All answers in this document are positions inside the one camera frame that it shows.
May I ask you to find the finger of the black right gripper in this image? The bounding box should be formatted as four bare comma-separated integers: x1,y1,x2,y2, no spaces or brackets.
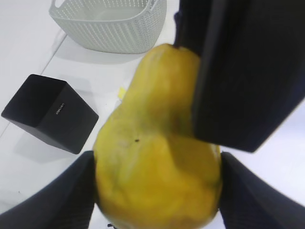
193,0,305,152
173,0,214,56

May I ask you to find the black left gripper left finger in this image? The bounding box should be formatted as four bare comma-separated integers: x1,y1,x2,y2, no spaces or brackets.
0,151,95,229

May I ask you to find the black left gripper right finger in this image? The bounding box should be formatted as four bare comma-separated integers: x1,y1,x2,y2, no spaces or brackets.
219,152,305,229

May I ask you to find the green plastic woven basket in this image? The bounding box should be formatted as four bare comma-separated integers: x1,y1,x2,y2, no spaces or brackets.
49,0,167,54

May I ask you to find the yellow pear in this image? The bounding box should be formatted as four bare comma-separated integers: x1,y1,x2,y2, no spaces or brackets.
93,44,222,229

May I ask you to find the black square pen holder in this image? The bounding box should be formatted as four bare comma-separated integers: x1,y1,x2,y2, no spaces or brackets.
1,74,99,154

